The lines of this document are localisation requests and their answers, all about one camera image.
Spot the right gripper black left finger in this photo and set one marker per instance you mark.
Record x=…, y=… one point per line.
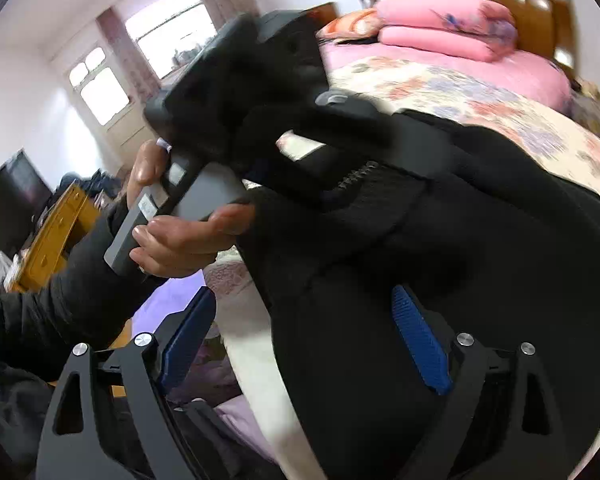
x=81, y=438

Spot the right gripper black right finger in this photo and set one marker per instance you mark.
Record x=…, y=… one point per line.
x=499, y=418

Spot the black pants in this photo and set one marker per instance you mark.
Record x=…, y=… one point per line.
x=430, y=284

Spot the black sleeved left forearm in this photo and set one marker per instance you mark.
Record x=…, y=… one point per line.
x=86, y=302

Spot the person's left hand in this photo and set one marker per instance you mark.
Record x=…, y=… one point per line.
x=170, y=247

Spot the window with curtain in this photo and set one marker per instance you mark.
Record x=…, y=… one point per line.
x=151, y=40

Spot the orange patterned pillow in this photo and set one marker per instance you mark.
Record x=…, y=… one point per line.
x=357, y=25

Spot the floral quilt bedspread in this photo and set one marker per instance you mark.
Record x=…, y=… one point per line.
x=480, y=110

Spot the yellow wooden cabinet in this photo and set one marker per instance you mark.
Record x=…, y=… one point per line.
x=70, y=219

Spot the folded pink comforter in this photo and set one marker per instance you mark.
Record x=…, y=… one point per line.
x=480, y=30

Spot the black television screen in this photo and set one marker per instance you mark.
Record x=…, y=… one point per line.
x=23, y=197

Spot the wooden nightstand with cloth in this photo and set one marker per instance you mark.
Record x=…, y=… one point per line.
x=585, y=105

